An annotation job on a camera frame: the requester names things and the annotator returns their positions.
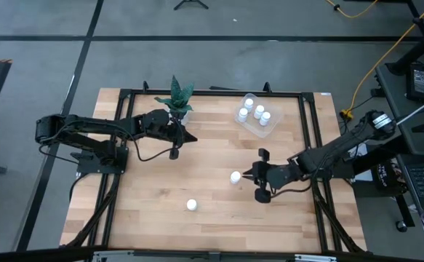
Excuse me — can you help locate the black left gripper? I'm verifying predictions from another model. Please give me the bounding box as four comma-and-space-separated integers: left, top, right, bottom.
138, 108, 198, 147

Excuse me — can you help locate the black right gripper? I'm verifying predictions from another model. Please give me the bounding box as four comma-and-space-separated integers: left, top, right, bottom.
242, 148, 300, 190

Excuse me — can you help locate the clear plastic basket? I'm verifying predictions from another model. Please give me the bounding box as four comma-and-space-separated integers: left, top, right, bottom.
232, 92, 284, 140

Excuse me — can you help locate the green snake plant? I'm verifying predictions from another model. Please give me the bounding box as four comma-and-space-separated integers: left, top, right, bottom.
153, 75, 195, 119

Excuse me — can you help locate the black bag white lettering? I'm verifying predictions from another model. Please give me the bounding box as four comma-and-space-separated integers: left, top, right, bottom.
373, 162, 398, 190

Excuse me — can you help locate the black tripod stand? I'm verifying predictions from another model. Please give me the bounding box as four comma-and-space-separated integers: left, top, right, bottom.
173, 0, 209, 11

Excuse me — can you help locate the black side desk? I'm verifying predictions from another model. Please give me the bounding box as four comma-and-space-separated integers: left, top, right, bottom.
375, 61, 424, 157

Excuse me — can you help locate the black power adapter with label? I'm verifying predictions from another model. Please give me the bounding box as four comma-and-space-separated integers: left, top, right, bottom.
406, 62, 424, 103

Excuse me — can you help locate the black stand leg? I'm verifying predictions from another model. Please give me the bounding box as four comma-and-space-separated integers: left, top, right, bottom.
384, 21, 424, 76

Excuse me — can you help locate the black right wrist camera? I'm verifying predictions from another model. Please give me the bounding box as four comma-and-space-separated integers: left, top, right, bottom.
254, 188, 272, 204

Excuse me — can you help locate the black left camera cable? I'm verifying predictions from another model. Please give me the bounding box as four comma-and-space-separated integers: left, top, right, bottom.
133, 134, 176, 162

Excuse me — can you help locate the black camera cable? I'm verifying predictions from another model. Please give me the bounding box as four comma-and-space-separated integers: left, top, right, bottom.
269, 181, 313, 198
133, 134, 176, 162

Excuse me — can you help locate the black right camera cable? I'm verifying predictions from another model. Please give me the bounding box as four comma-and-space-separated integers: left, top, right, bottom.
269, 181, 313, 198

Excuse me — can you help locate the black metal table frame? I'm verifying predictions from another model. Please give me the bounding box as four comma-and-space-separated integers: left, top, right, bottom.
60, 82, 368, 262

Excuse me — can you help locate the long yellow power cable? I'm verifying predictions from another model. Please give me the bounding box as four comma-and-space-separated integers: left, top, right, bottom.
339, 0, 424, 123

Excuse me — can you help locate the black floor power cable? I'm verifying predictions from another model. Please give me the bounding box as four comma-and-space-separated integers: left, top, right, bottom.
68, 173, 91, 202

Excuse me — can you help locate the short yellow power cable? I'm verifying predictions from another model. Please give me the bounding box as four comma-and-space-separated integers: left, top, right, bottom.
324, 0, 379, 19

